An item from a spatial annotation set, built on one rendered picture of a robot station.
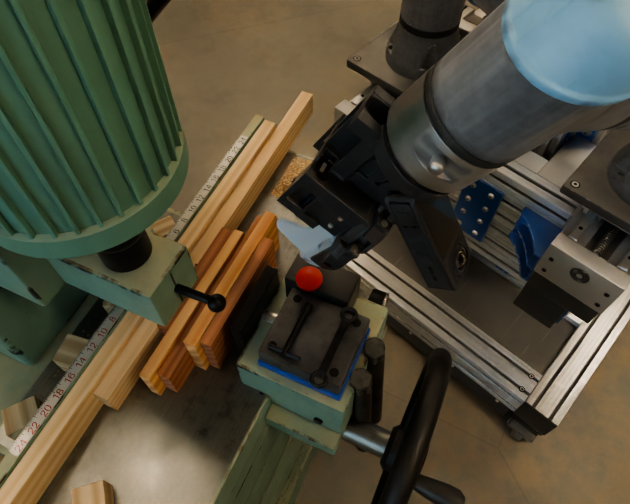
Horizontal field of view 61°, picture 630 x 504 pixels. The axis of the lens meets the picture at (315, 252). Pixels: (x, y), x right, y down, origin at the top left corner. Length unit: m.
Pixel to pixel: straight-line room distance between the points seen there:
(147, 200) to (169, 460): 0.35
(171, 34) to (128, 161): 2.36
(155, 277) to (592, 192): 0.75
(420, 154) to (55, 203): 0.24
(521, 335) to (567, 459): 0.37
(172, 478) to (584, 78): 0.56
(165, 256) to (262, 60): 2.01
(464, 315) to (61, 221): 1.26
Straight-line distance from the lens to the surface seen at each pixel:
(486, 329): 1.53
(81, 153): 0.37
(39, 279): 0.64
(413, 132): 0.34
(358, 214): 0.40
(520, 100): 0.29
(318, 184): 0.40
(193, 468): 0.66
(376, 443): 0.73
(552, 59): 0.28
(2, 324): 0.79
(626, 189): 1.04
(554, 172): 1.18
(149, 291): 0.56
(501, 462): 1.65
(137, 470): 0.68
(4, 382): 0.90
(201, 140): 2.20
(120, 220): 0.41
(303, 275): 0.59
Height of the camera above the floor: 1.54
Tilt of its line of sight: 57 degrees down
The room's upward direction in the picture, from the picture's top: straight up
